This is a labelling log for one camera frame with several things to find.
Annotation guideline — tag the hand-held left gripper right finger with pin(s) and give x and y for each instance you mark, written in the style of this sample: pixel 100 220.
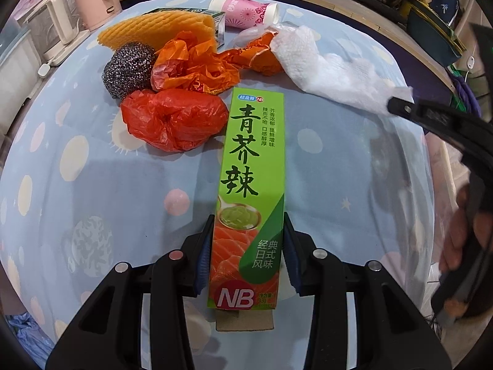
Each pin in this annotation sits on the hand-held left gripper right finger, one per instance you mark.
pixel 290 262

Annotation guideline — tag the pink paper cup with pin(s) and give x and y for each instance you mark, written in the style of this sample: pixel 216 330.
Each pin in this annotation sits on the pink paper cup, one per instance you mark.
pixel 246 11

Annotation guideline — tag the yellow foam fruit net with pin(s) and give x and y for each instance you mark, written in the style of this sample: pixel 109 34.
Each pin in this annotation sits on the yellow foam fruit net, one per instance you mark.
pixel 154 27

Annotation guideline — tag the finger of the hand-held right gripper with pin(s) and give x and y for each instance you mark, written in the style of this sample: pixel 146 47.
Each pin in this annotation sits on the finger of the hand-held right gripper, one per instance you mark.
pixel 483 54
pixel 435 119

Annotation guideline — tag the person's right hand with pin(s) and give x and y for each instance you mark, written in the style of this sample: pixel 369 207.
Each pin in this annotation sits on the person's right hand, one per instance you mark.
pixel 481 242

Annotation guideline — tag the blue plastic bag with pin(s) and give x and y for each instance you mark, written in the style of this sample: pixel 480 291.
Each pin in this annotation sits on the blue plastic bag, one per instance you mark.
pixel 27 335

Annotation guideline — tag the orange foil wrapper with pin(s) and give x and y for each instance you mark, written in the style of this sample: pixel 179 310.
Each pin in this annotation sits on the orange foil wrapper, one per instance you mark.
pixel 262 56

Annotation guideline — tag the white paper towel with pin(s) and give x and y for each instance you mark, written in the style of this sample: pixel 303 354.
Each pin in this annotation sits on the white paper towel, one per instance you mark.
pixel 319 65

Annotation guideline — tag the white electric kettle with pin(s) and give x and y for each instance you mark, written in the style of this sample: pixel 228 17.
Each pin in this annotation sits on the white electric kettle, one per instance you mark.
pixel 54 27

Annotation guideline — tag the orange plastic bag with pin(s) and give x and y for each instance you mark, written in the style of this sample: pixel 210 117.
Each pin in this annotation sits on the orange plastic bag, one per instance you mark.
pixel 192 65

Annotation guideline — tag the white power plug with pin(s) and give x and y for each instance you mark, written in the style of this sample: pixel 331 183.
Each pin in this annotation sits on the white power plug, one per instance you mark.
pixel 44 69

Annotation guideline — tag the blue dotted tablecloth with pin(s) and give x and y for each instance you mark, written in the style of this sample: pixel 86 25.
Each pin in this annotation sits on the blue dotted tablecloth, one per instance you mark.
pixel 96 185

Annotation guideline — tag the green printed paste box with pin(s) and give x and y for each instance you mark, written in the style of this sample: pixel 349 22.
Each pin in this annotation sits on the green printed paste box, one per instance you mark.
pixel 250 162

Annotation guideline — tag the red plastic bag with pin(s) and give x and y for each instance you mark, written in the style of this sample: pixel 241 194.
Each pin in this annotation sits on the red plastic bag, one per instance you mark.
pixel 173 119

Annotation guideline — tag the steel wool scrubber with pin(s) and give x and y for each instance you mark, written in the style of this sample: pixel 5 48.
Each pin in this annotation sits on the steel wool scrubber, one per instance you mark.
pixel 127 69

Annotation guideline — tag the small green printed carton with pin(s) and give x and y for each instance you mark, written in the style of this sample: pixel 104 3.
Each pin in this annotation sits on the small green printed carton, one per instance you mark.
pixel 219 23

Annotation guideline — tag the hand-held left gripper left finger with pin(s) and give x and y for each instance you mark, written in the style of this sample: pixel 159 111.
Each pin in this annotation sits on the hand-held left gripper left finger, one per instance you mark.
pixel 202 262

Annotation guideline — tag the blue plastic basin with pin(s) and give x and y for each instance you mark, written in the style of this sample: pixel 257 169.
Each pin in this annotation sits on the blue plastic basin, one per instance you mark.
pixel 427 34

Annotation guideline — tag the purple cloth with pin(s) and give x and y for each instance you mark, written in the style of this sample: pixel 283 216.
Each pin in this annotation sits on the purple cloth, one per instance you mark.
pixel 466 92

